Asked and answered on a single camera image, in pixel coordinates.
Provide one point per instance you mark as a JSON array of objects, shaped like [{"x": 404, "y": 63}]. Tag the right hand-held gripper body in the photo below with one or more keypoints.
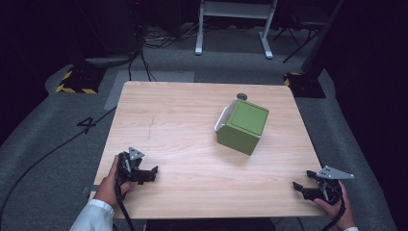
[{"x": 332, "y": 191}]

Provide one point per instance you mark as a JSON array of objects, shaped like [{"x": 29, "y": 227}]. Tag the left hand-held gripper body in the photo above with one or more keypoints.
[{"x": 123, "y": 166}]

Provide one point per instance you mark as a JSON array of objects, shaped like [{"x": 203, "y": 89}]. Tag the green box with white inside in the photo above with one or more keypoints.
[{"x": 245, "y": 125}]

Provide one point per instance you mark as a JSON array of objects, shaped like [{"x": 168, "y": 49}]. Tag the person's left hand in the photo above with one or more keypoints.
[{"x": 107, "y": 189}]

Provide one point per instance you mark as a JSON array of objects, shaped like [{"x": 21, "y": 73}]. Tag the person's right hand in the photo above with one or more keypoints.
[{"x": 344, "y": 218}]

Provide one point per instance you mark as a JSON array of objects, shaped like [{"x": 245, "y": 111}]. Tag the black yellow striped stand base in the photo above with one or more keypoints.
[
  {"x": 80, "y": 82},
  {"x": 306, "y": 86}
]

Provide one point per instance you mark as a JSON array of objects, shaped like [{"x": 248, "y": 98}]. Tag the round dark table grommet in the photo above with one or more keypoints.
[{"x": 241, "y": 96}]

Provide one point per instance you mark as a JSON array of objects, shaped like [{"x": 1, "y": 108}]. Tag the black folding stand legs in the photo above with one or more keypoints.
[{"x": 298, "y": 35}]

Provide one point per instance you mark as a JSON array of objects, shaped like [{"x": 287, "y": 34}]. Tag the dark slanted stand post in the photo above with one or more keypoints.
[{"x": 324, "y": 35}]

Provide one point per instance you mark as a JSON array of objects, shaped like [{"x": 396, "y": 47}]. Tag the white metal desk frame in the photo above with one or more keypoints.
[{"x": 235, "y": 9}]

